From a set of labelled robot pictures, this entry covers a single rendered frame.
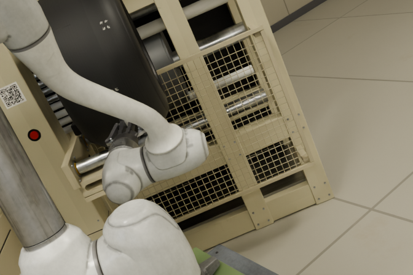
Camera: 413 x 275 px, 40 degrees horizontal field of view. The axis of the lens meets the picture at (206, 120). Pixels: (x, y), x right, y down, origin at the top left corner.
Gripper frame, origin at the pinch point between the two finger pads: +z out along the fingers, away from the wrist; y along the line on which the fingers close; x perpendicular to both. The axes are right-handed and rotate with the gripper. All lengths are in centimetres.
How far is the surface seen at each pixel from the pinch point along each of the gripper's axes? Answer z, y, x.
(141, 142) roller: 10.8, 3.0, 16.1
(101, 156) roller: 10.0, 17.7, 15.5
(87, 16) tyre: 12.4, 0.5, -30.9
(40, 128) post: 18.0, 34.8, 1.0
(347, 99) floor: 178, -95, 128
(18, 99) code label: 19.5, 36.8, -11.4
